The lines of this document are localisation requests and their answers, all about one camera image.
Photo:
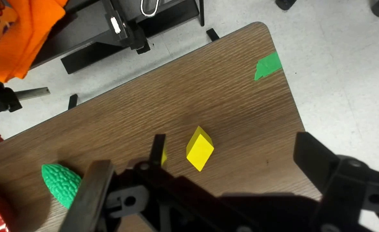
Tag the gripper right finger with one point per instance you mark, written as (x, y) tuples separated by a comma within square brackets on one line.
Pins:
[(344, 187)]

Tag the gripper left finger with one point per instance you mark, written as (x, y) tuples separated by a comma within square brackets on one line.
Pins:
[(92, 193)]

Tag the yellow wooden block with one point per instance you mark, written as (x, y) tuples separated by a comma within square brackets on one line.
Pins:
[(164, 158), (199, 151)]

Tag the green bumpy toy gourd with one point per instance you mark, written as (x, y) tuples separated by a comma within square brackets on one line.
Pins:
[(62, 183)]

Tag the green tape piece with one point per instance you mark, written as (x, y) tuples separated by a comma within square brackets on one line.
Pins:
[(267, 67)]

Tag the orange printed cloth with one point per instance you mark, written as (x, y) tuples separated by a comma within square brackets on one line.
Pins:
[(18, 42)]

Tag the black table bracket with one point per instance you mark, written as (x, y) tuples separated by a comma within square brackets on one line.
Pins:
[(213, 34), (72, 101)]

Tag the black metal frame stand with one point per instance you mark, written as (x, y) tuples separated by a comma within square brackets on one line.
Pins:
[(92, 35)]

